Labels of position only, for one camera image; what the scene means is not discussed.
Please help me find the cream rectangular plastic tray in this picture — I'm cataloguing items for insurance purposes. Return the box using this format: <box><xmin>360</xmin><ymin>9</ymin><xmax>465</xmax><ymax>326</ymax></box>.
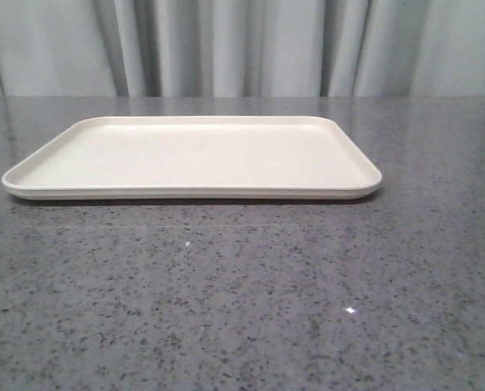
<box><xmin>2</xmin><ymin>116</ymin><xmax>382</xmax><ymax>200</ymax></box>

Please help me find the grey pleated curtain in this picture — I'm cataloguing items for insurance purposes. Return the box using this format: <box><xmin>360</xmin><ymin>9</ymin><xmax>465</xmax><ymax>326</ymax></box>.
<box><xmin>0</xmin><ymin>1</ymin><xmax>485</xmax><ymax>98</ymax></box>

